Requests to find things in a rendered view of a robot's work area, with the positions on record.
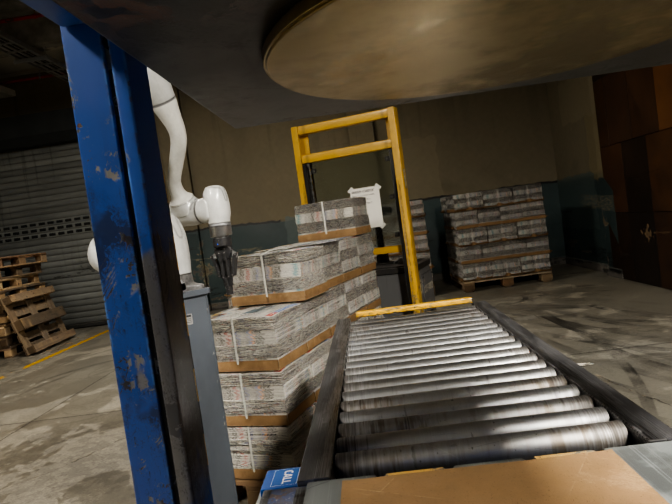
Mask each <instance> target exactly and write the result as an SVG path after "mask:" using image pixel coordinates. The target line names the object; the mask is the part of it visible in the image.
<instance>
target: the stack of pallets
mask: <svg viewBox="0 0 672 504"><path fill-rule="evenodd" d="M28 257H35V261H36V262H30V263H26V258H28ZM7 260H10V261H11V265H8V266H4V263H3V261H7ZM41 262H47V257H46V252H42V253H33V254H24V255H15V256H6V257H0V299H2V298H5V297H7V296H5V294H6V293H5V292H9V294H10V295H13V294H17V293H21V292H25V291H26V289H27V288H29V287H34V288H35V289H38V288H43V287H45V282H40V283H39V277H38V275H37V274H38V273H41V272H42V271H41ZM34 263H35V264H34ZM27 264H28V265H27ZM28 267H30V273H25V274H23V273H22V269H23V268H28ZM1 271H5V276H3V277H1ZM21 278H27V279H28V283H26V284H22V281H21ZM10 323H11V321H10V320H8V318H7V313H6V311H5V310H3V308H2V306H1V305H0V356H1V355H3V354H4V358H5V359H6V358H12V357H15V356H17V355H19V354H22V353H24V350H23V349H22V350H20V351H18V352H17V349H18V348H20V347H22V346H23V345H22V343H19V341H18V339H17V336H18V335H17V333H16V334H15V333H14V331H13V329H12V327H11V326H10Z"/></svg>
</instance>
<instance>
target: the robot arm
mask: <svg viewBox="0 0 672 504"><path fill-rule="evenodd" d="M147 72H148V79H149V85H150V92H151V98H152V105H153V111H154V113H155V114H156V115H157V116H158V118H159V119H160V120H161V122H162V123H163V124H164V126H165V127H166V129H167V131H168V133H169V136H170V155H169V164H168V174H167V184H168V189H169V192H170V195H171V202H170V205H169V208H170V215H171V221H172V228H173V234H174V241H175V247H176V254H177V260H178V267H179V273H180V280H181V286H182V292H184V291H190V290H195V289H201V288H204V284H202V283H196V282H194V280H193V276H192V271H191V259H190V251H189V245H188V241H187V237H186V233H185V230H184V228H183V227H186V226H195V225H199V224H202V223H208V225H209V231H210V237H211V238H213V237H214V239H213V246H214V248H215V250H214V254H213V255H212V256H210V259H211V260H212V261H213V264H214V267H215V269H216V272H217V275H218V277H219V278H222V279H223V283H224V286H226V293H227V295H231V294H234V293H233V286H232V285H234V283H233V277H234V276H236V275H237V260H238V256H239V252H235V251H234V250H233V248H232V240H231V237H229V235H232V228H231V221H230V217H231V209H230V203H229V199H228V195H227V192H226V190H225V188H224V187H222V186H219V185H213V186H208V187H206V188H205V190H204V192H203V198H201V199H198V198H196V197H195V196H194V195H193V194H192V193H189V192H187V191H185V190H184V188H183V186H182V183H181V176H182V170H183V165H184V159H185V154H186V148H187V134H186V129H185V125H184V122H183V119H182V116H181V113H180V110H179V106H178V103H177V99H176V96H175V94H174V91H173V88H172V85H171V83H170V82H168V81H167V80H165V79H164V78H162V77H161V76H159V75H158V74H157V73H155V72H154V71H152V70H151V69H149V68H148V67H147ZM231 255H232V256H233V257H232V266H231ZM87 256H88V261H89V263H90V265H91V266H92V267H93V268H94V269H95V270H97V271H98V272H99V267H98V261H97V255H96V249H95V242H94V238H93V239H92V241H91V242H90V244H89V247H88V251H87ZM217 257H218V258H219V261H218V259H217ZM219 262H220V264H219Z"/></svg>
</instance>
